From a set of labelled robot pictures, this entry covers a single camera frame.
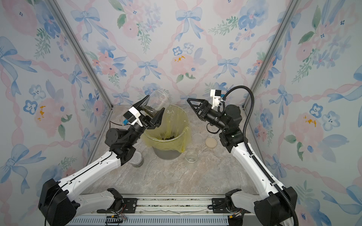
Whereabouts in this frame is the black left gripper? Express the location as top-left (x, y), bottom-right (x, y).
top-left (128, 99), bottom-right (163, 148)

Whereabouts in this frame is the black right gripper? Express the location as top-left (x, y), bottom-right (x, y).
top-left (190, 98), bottom-right (229, 133)

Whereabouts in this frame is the translucent plastic container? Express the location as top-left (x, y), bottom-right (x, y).
top-left (141, 89), bottom-right (172, 118)

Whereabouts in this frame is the translucent round container lid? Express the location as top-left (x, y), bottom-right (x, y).
top-left (192, 133), bottom-right (204, 144)

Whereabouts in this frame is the beige round jar lid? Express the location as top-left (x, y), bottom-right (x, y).
top-left (205, 137), bottom-right (217, 148)

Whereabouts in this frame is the small jar with grey lid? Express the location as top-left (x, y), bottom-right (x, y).
top-left (129, 152), bottom-right (144, 168)

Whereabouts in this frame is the glass jar with tea leaves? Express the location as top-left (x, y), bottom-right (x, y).
top-left (185, 150), bottom-right (199, 163)

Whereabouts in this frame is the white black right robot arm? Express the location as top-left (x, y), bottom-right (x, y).
top-left (187, 98), bottom-right (299, 226)

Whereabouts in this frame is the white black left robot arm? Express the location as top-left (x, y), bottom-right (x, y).
top-left (38, 95), bottom-right (169, 226)

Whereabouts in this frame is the yellow plastic bin liner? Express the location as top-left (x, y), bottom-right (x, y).
top-left (141, 105), bottom-right (191, 153)

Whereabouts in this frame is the grey mesh trash bin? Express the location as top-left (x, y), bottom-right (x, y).
top-left (152, 137), bottom-right (182, 160)

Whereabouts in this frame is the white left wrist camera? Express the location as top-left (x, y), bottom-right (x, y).
top-left (123, 106), bottom-right (143, 127)

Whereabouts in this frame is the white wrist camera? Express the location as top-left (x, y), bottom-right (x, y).
top-left (210, 89), bottom-right (223, 110)
top-left (123, 106), bottom-right (143, 127)

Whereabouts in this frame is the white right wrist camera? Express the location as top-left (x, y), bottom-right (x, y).
top-left (210, 89), bottom-right (223, 110)

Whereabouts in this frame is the black corrugated cable conduit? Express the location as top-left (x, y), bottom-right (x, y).
top-left (222, 85), bottom-right (299, 226)

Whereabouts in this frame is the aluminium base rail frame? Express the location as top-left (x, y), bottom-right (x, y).
top-left (53, 193), bottom-right (298, 226)

